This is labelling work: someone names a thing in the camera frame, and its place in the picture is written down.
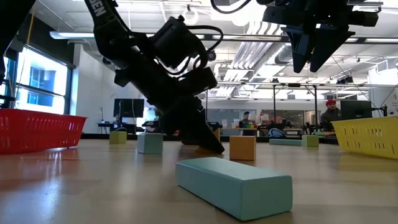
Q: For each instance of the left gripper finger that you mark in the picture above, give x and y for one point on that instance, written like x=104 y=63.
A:
x=172 y=123
x=199 y=130

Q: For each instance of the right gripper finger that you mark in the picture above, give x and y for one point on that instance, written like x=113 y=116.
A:
x=298 y=46
x=326 y=43

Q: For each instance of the orange wedge block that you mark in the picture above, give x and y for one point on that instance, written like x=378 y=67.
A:
x=217 y=135

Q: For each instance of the blue cube block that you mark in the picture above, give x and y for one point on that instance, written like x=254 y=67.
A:
x=150 y=144

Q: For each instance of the orange cube block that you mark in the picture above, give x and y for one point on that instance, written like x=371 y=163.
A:
x=242 y=148

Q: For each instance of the green cube block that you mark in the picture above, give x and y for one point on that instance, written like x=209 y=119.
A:
x=118 y=137

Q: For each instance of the long blue block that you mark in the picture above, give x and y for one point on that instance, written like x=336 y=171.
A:
x=233 y=189
x=284 y=142

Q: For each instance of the small green block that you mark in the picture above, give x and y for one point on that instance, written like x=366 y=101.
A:
x=310 y=141

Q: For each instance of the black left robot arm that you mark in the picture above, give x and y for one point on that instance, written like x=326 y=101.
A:
x=102 y=25

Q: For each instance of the black computer monitor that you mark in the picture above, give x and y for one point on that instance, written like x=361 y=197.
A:
x=129 y=108
x=355 y=109

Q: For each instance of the black ceiling lamp cluster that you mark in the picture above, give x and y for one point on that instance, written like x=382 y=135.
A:
x=345 y=80

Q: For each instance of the person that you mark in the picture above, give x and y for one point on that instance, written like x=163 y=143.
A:
x=331 y=115
x=247 y=120

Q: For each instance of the black beam with light strips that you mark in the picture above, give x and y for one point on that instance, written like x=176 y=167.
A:
x=248 y=38

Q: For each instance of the dark background desk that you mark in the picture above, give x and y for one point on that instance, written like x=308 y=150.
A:
x=109 y=125

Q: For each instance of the blue and white round object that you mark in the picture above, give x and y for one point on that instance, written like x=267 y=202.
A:
x=275 y=133

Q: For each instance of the yellow plastic basket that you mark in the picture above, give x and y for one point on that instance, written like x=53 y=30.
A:
x=370 y=137

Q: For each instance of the large window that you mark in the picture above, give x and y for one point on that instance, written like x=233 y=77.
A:
x=46 y=81

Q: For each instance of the red plastic basket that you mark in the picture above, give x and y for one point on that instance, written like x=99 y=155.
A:
x=37 y=130

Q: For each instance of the silver ventilation duct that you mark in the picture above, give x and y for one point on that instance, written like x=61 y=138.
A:
x=284 y=57

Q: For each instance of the black workstation frame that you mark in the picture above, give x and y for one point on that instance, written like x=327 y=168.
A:
x=293 y=84

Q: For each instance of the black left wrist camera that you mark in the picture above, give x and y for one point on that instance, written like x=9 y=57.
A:
x=177 y=40

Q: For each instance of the black aluminium table frame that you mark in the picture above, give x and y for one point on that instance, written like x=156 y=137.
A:
x=93 y=136

